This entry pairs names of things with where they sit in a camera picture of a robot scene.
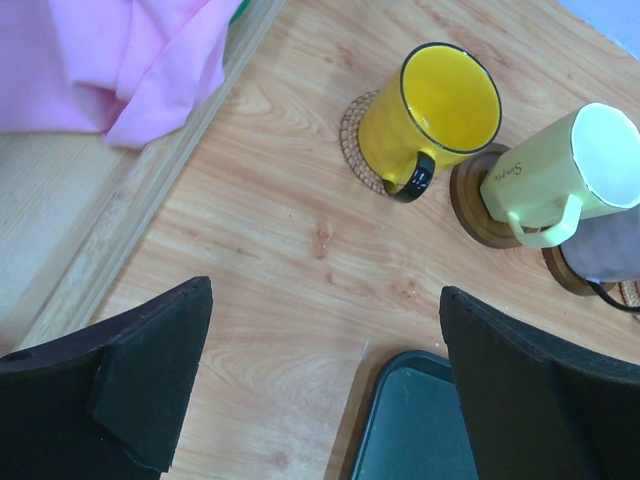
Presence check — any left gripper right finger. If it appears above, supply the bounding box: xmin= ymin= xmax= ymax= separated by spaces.
xmin=439 ymin=286 xmax=639 ymax=479

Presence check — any pink t-shirt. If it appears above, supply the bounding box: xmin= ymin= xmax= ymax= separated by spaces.
xmin=1 ymin=1 xmax=240 ymax=149

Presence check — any yellow green clothes hanger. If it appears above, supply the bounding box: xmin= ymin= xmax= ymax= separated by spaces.
xmin=229 ymin=0 xmax=250 ymax=25

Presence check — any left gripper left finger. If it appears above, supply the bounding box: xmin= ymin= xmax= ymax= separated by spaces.
xmin=1 ymin=276 xmax=213 ymax=479

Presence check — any wooden clothes rack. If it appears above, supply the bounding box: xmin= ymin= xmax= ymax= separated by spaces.
xmin=1 ymin=1 xmax=282 ymax=353

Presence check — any white mug green handle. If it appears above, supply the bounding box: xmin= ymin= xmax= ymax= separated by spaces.
xmin=480 ymin=102 xmax=639 ymax=248

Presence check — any woven rattan coaster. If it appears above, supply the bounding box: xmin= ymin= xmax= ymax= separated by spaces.
xmin=339 ymin=90 xmax=388 ymax=197
xmin=619 ymin=281 xmax=640 ymax=316

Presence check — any purple mug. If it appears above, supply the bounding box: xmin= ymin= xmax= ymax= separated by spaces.
xmin=560 ymin=206 xmax=639 ymax=314

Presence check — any brown wooden coaster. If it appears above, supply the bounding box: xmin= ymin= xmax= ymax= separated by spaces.
xmin=542 ymin=246 xmax=596 ymax=297
xmin=449 ymin=143 xmax=521 ymax=249

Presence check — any yellow mug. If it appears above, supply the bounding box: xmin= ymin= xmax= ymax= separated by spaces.
xmin=357 ymin=42 xmax=502 ymax=203

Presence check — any black plastic tray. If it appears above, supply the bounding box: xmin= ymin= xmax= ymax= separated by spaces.
xmin=348 ymin=350 xmax=478 ymax=479

